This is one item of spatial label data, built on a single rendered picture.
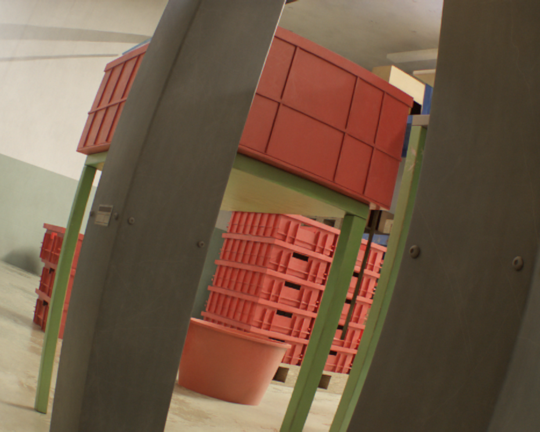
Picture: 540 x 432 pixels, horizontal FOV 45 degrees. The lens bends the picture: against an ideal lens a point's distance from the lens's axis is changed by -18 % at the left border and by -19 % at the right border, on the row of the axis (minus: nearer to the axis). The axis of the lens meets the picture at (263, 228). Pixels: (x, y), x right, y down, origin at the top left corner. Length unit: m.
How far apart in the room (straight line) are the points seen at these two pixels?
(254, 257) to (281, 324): 0.41
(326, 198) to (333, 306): 0.17
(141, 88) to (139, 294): 0.25
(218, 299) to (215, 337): 1.68
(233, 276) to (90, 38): 5.59
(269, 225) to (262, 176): 3.21
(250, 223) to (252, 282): 0.38
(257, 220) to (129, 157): 3.68
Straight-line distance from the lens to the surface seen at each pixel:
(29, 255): 9.17
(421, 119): 1.81
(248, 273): 4.44
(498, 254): 0.39
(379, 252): 4.75
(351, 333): 4.69
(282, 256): 4.34
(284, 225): 4.33
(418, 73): 1.64
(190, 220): 0.86
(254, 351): 3.00
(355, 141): 1.25
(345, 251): 1.28
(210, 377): 3.02
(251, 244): 4.50
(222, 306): 4.59
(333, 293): 1.27
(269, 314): 4.33
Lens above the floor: 0.40
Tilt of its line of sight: 6 degrees up
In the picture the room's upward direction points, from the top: 15 degrees clockwise
